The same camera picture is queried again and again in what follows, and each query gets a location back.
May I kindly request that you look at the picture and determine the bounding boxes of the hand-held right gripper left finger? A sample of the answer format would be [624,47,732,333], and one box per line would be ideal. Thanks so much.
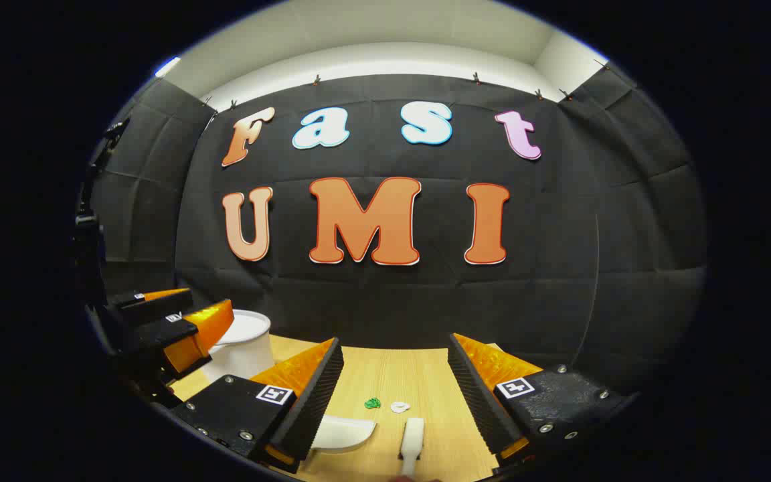
[171,337,345,474]

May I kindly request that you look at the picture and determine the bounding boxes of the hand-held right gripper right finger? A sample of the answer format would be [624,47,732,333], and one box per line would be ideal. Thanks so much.
[448,333,628,464]

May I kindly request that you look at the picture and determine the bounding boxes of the white dustpan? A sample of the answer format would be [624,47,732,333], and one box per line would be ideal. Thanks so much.
[310,414,377,455]

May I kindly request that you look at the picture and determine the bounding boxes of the white ribbed garbage bin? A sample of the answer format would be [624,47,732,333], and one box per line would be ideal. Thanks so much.
[201,309,276,384]

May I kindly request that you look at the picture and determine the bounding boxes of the small white broom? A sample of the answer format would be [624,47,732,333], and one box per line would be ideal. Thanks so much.
[398,417,426,478]

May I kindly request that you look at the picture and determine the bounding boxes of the wooden desktop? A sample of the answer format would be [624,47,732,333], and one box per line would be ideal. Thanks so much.
[170,333,541,482]

